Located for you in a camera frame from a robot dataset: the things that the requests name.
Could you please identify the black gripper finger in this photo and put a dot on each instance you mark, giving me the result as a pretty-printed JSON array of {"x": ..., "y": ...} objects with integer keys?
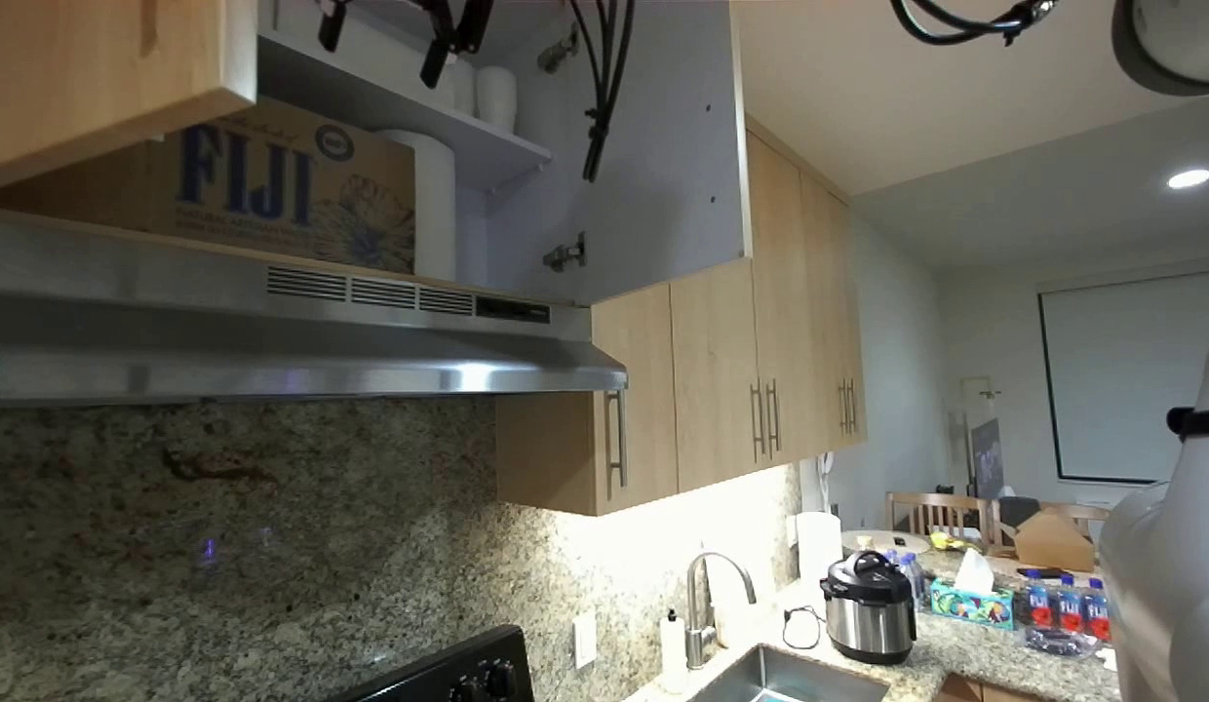
[
  {"x": 439, "y": 39},
  {"x": 333, "y": 26}
]

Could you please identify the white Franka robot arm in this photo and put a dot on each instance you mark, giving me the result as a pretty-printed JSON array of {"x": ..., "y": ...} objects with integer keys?
[{"x": 1177, "y": 570}]

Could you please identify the white cabinet shelf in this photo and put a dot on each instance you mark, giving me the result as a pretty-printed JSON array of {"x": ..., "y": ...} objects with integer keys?
[{"x": 373, "y": 102}]

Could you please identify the white-lined wooden cabinet body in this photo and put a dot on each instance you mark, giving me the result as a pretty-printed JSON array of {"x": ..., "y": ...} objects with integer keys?
[{"x": 501, "y": 221}]

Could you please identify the wooden cabinet door white inside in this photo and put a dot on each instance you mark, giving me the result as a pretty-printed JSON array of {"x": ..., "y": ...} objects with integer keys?
[{"x": 658, "y": 128}]

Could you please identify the white paper cup stack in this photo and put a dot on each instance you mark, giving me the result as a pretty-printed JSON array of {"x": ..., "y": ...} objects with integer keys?
[{"x": 493, "y": 102}]

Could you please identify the white paper towel roll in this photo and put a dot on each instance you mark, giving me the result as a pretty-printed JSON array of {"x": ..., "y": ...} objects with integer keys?
[{"x": 430, "y": 208}]

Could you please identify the brown Fiji cardboard box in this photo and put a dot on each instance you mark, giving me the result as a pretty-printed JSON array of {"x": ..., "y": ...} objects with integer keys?
[{"x": 239, "y": 182}]

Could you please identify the stainless steel range hood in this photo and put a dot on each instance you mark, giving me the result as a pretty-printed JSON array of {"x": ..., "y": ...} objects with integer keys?
[{"x": 306, "y": 336}]

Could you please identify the chrome kitchen faucet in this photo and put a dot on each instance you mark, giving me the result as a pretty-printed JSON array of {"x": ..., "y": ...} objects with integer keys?
[{"x": 696, "y": 609}]

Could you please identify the black stove top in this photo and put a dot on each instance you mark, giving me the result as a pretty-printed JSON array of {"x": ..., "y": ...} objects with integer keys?
[{"x": 460, "y": 669}]

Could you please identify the white roll on stand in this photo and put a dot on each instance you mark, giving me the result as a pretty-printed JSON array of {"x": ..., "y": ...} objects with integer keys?
[{"x": 819, "y": 547}]

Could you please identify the white soap bottle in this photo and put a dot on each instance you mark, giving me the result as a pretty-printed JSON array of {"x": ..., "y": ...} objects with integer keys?
[{"x": 671, "y": 644}]

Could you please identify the wooden dining chair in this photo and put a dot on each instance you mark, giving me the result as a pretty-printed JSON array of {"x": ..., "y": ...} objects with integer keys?
[{"x": 943, "y": 496}]

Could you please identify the yellow fruit bowl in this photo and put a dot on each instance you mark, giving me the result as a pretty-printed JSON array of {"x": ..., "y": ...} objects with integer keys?
[{"x": 946, "y": 538}]

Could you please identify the silver black pressure cooker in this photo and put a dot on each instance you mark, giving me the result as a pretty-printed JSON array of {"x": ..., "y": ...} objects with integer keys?
[{"x": 866, "y": 609}]

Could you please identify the stainless steel sink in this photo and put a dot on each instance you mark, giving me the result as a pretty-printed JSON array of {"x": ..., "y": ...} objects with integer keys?
[{"x": 785, "y": 681}]

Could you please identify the round ceiling light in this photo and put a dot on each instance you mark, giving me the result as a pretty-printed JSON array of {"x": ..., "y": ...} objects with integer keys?
[{"x": 1191, "y": 175}]

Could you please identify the teal tissue box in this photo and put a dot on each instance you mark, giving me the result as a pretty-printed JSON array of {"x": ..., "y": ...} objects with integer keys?
[{"x": 969, "y": 600}]

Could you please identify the brown paper bag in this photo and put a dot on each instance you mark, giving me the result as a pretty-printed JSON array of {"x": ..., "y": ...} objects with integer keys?
[{"x": 1050, "y": 538}]

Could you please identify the plastic water bottle red label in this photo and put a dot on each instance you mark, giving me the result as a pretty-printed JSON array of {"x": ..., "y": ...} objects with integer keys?
[
  {"x": 1034, "y": 609},
  {"x": 1066, "y": 615},
  {"x": 1095, "y": 615}
]

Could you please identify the wooden two-door wall cabinet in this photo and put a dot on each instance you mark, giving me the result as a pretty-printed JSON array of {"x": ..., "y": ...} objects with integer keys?
[{"x": 715, "y": 314}]

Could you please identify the narrow wooden wall cabinet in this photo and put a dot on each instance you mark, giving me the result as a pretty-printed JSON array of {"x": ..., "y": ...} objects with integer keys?
[{"x": 832, "y": 325}]

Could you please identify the white wall outlet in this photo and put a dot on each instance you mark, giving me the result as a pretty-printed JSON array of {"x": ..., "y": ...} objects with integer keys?
[{"x": 581, "y": 639}]

